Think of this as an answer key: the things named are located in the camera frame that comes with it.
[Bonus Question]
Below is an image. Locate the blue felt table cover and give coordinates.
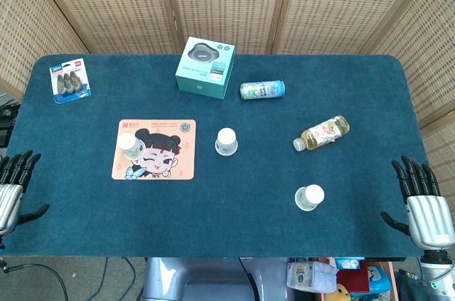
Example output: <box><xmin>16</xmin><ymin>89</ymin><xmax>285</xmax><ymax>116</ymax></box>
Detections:
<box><xmin>3</xmin><ymin>53</ymin><xmax>449</xmax><ymax>258</ymax></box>

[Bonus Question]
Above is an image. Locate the cartoon girl mouse pad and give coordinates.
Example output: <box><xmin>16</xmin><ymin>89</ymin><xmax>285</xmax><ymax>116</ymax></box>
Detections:
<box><xmin>111</xmin><ymin>119</ymin><xmax>197</xmax><ymax>181</ymax></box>

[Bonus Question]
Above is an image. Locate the black torso cable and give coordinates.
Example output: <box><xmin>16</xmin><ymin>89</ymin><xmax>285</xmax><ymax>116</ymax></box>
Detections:
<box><xmin>237</xmin><ymin>257</ymin><xmax>266</xmax><ymax>301</ymax></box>

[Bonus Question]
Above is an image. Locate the red book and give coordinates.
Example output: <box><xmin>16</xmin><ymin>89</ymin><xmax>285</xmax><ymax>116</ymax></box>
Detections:
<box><xmin>336</xmin><ymin>268</ymin><xmax>371</xmax><ymax>295</ymax></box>

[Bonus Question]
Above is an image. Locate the yellow tea plastic bottle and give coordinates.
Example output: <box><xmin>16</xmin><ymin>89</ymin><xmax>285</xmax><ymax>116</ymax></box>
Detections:
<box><xmin>292</xmin><ymin>115</ymin><xmax>350</xmax><ymax>152</ymax></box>

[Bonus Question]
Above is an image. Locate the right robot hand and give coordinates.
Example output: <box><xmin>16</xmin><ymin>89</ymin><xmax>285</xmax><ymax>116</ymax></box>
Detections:
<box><xmin>380</xmin><ymin>154</ymin><xmax>455</xmax><ymax>250</ymax></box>

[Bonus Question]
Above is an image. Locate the small blue box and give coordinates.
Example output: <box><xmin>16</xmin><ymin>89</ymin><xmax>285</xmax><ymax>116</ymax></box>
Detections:
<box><xmin>333</xmin><ymin>257</ymin><xmax>366</xmax><ymax>270</ymax></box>

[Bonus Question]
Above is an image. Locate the blue cartoon package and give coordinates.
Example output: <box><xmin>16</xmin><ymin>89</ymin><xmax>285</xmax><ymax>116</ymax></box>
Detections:
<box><xmin>365</xmin><ymin>264</ymin><xmax>392</xmax><ymax>294</ymax></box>

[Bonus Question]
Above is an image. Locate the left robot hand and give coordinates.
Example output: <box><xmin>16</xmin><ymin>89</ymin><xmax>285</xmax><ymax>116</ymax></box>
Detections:
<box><xmin>0</xmin><ymin>150</ymin><xmax>51</xmax><ymax>241</ymax></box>

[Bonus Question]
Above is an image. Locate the blue blister pack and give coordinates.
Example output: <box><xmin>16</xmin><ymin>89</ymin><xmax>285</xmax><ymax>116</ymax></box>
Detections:
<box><xmin>49</xmin><ymin>58</ymin><xmax>92</xmax><ymax>105</ymax></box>

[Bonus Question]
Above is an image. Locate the white plastic packet bag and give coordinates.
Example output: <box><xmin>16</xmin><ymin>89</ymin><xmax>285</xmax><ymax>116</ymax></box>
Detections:
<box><xmin>286</xmin><ymin>260</ymin><xmax>339</xmax><ymax>295</ymax></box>

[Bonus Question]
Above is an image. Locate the yellow plush toy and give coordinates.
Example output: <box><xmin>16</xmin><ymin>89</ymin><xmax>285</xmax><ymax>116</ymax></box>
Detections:
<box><xmin>333</xmin><ymin>282</ymin><xmax>352</xmax><ymax>301</ymax></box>

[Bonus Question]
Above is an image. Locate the black floor cable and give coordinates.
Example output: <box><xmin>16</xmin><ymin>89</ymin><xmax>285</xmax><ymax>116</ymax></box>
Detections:
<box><xmin>122</xmin><ymin>257</ymin><xmax>139</xmax><ymax>297</ymax></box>

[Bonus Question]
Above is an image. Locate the dark equipment beside table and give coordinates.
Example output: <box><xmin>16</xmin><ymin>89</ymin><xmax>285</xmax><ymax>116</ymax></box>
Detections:
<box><xmin>0</xmin><ymin>100</ymin><xmax>21</xmax><ymax>149</ymax></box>

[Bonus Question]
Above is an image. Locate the light blue drink can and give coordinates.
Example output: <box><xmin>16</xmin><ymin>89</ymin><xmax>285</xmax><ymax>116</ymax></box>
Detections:
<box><xmin>240</xmin><ymin>80</ymin><xmax>287</xmax><ymax>101</ymax></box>

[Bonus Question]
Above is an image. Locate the blue floor cable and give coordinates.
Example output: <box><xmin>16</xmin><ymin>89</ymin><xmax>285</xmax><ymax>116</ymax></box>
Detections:
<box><xmin>90</xmin><ymin>257</ymin><xmax>109</xmax><ymax>301</ymax></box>

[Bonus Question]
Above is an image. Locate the teal product box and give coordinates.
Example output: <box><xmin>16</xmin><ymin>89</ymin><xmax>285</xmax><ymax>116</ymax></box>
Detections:
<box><xmin>175</xmin><ymin>36</ymin><xmax>236</xmax><ymax>100</ymax></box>

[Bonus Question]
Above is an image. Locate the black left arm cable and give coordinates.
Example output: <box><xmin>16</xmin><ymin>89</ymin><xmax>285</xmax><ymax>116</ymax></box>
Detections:
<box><xmin>0</xmin><ymin>260</ymin><xmax>69</xmax><ymax>301</ymax></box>

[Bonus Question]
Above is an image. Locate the white paper cup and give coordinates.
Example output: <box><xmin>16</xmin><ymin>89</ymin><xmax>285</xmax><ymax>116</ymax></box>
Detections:
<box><xmin>214</xmin><ymin>127</ymin><xmax>238</xmax><ymax>157</ymax></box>
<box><xmin>294</xmin><ymin>184</ymin><xmax>326</xmax><ymax>212</ymax></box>
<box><xmin>117</xmin><ymin>132</ymin><xmax>147</xmax><ymax>160</ymax></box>

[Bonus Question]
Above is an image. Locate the silver robot torso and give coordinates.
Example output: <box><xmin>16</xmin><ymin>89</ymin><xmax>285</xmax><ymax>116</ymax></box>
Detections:
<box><xmin>141</xmin><ymin>257</ymin><xmax>289</xmax><ymax>301</ymax></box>

